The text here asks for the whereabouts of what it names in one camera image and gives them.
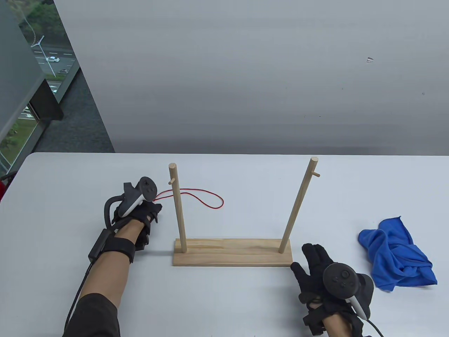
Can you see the person's right hand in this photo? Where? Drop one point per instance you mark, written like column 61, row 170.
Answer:
column 314, row 266

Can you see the person's left hand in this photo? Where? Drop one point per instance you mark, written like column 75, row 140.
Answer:
column 151, row 210

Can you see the blue towel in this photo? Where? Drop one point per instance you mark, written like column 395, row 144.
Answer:
column 396, row 259

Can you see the wooden rack with two posts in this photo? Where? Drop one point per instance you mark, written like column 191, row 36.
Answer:
column 231, row 252

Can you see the person's left forearm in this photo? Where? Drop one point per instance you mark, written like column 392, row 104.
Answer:
column 105, row 277

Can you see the person's right forearm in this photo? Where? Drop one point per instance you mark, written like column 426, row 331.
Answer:
column 336, row 326

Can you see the dark grey left hand controller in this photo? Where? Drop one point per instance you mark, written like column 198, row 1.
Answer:
column 131, row 203

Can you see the dark grey hand controller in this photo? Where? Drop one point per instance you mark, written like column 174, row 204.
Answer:
column 131, row 203
column 340, row 281

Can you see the dark grey right hand controller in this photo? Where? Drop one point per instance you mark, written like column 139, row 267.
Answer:
column 340, row 281

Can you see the black panel base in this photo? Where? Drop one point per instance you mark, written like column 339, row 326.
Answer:
column 45, row 105

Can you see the red and black chair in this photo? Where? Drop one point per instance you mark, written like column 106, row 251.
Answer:
column 1, row 191

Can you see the glass window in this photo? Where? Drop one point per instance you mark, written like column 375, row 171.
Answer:
column 56, row 63

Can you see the grey frosted panel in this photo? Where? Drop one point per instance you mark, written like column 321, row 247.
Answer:
column 14, row 70

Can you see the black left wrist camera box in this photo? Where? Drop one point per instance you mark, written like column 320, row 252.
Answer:
column 119, row 247

